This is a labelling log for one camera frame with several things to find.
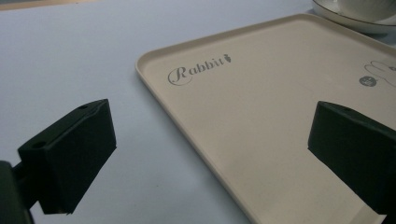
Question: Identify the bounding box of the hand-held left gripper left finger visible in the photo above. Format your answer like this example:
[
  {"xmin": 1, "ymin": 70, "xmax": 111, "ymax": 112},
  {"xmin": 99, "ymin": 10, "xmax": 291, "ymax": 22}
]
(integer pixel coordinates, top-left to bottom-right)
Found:
[{"xmin": 17, "ymin": 98, "xmax": 118, "ymax": 216}]

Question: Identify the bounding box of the white cup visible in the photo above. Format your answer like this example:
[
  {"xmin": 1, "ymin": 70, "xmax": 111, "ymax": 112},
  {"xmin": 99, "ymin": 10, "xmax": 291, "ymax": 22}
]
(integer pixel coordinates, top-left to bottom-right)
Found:
[{"xmin": 335, "ymin": 0, "xmax": 396, "ymax": 23}]

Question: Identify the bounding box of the beige printed serving tray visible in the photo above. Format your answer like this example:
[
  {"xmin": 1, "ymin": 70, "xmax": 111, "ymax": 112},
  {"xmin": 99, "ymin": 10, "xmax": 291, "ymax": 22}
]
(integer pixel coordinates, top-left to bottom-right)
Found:
[{"xmin": 134, "ymin": 12, "xmax": 396, "ymax": 224}]

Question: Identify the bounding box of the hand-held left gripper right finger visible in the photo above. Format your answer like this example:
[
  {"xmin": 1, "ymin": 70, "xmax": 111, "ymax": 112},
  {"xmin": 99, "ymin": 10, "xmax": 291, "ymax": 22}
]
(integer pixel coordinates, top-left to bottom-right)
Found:
[{"xmin": 307, "ymin": 100, "xmax": 396, "ymax": 217}]

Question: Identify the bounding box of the white bowl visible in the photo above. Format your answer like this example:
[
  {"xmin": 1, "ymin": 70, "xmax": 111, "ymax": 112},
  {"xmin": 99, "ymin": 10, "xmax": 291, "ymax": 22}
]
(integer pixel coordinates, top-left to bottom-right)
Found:
[{"xmin": 311, "ymin": 0, "xmax": 396, "ymax": 35}]

